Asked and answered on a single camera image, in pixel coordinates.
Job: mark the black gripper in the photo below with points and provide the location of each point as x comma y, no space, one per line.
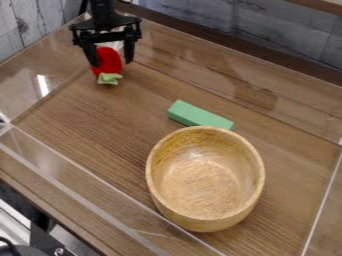
117,28

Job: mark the red plush strawberry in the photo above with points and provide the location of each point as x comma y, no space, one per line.
110,68

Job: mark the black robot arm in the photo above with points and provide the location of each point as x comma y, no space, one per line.
104,9

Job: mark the green rectangular block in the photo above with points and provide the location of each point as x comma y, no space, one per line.
194,116

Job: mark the wooden bowl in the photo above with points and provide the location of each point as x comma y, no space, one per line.
206,177

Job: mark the clear acrylic tray wall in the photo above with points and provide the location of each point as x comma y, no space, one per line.
77,139

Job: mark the black metal bracket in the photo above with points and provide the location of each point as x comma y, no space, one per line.
46,243

